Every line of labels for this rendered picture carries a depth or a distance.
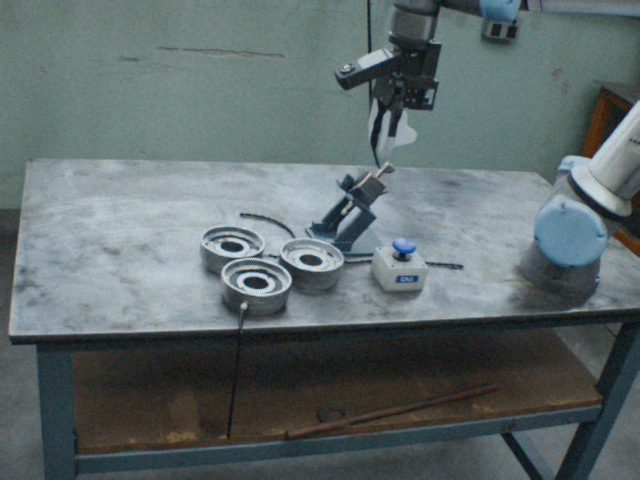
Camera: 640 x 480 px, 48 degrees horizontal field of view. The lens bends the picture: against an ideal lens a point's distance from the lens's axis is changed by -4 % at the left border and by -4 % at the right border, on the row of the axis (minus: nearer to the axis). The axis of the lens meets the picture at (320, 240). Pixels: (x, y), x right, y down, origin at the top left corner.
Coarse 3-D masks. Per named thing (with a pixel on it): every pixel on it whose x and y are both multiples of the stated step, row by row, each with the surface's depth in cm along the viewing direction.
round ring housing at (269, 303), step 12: (228, 264) 114; (240, 264) 116; (252, 264) 117; (264, 264) 117; (276, 264) 117; (240, 276) 114; (252, 276) 115; (264, 276) 115; (288, 276) 114; (228, 288) 110; (252, 288) 116; (264, 288) 115; (288, 288) 112; (228, 300) 111; (240, 300) 109; (252, 300) 109; (264, 300) 109; (276, 300) 110; (252, 312) 110; (264, 312) 111
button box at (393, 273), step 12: (384, 252) 125; (396, 252) 125; (372, 264) 127; (384, 264) 123; (396, 264) 122; (408, 264) 123; (420, 264) 123; (384, 276) 123; (396, 276) 122; (408, 276) 122; (420, 276) 123; (384, 288) 123; (396, 288) 123; (408, 288) 124; (420, 288) 124
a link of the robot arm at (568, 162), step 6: (570, 156) 128; (576, 156) 130; (564, 162) 127; (570, 162) 125; (576, 162) 125; (582, 162) 126; (588, 162) 128; (564, 168) 126; (570, 168) 125; (558, 174) 129; (564, 174) 126; (558, 180) 127
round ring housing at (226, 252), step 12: (216, 228) 125; (228, 228) 126; (240, 228) 126; (204, 240) 122; (240, 240) 124; (252, 240) 125; (204, 252) 119; (216, 252) 117; (228, 252) 124; (240, 252) 121; (204, 264) 121; (216, 264) 118
